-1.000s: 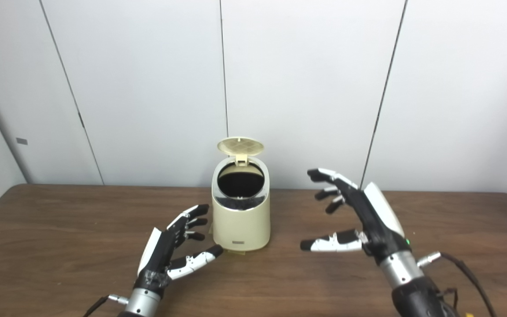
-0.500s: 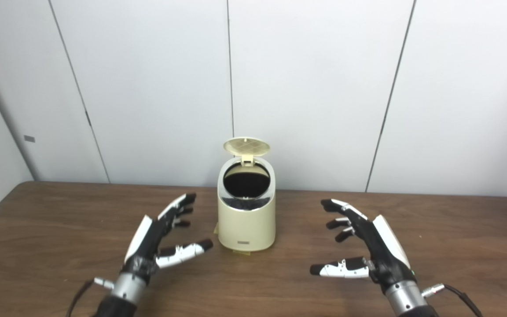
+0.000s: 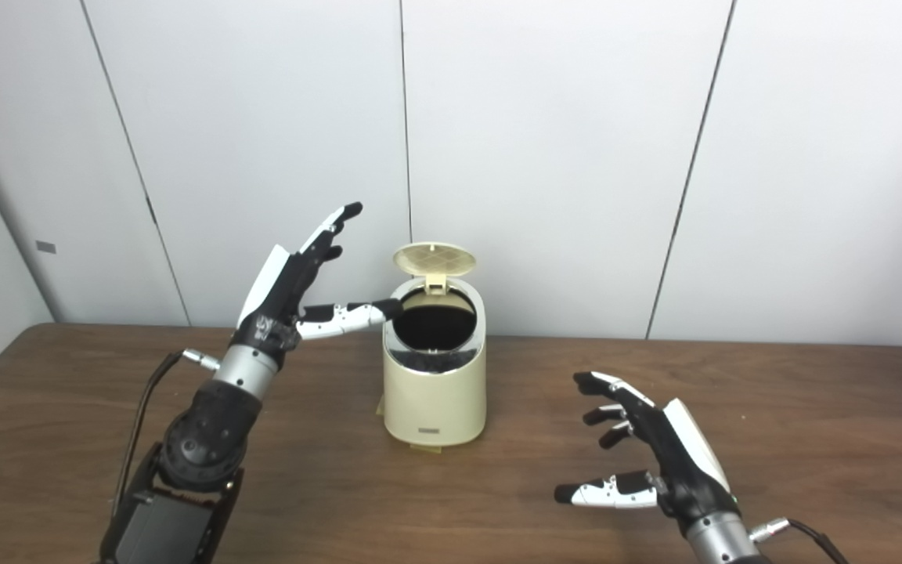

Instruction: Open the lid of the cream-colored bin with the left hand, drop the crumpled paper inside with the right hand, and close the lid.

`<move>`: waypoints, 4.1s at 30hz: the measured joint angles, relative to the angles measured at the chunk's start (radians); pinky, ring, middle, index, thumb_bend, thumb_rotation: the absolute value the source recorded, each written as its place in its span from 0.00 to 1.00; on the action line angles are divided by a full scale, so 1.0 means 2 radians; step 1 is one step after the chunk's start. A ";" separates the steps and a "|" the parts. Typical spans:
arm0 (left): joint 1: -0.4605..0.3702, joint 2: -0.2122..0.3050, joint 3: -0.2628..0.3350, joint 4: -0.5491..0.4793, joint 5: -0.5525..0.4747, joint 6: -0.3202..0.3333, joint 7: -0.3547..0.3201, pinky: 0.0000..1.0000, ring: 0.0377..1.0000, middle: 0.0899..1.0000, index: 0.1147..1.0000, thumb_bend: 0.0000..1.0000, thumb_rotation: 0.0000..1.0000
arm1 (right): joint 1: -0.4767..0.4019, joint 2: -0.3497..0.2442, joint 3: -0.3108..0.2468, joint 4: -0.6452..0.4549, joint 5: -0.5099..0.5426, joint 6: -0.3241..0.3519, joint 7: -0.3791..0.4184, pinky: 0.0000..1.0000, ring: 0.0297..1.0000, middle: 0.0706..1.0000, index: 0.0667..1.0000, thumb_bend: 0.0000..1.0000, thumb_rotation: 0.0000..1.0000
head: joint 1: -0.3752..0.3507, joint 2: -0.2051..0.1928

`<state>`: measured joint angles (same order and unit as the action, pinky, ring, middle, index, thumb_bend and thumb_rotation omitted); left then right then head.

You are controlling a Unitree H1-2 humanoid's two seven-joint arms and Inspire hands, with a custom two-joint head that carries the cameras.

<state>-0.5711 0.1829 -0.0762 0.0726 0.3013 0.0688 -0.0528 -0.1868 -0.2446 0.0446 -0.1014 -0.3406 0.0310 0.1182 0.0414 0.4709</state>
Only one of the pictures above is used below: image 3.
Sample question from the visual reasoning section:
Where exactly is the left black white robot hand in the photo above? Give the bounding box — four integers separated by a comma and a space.
230, 202, 405, 369

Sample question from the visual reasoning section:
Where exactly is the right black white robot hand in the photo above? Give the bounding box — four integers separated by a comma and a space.
554, 371, 738, 537

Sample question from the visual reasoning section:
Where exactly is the cream round bin lid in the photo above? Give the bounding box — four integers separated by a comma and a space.
393, 242, 478, 295

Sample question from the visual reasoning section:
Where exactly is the cream-colored round bin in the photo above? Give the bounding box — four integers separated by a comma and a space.
382, 242, 488, 450

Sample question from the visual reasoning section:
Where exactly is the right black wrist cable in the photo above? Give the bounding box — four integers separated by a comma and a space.
749, 517, 851, 564

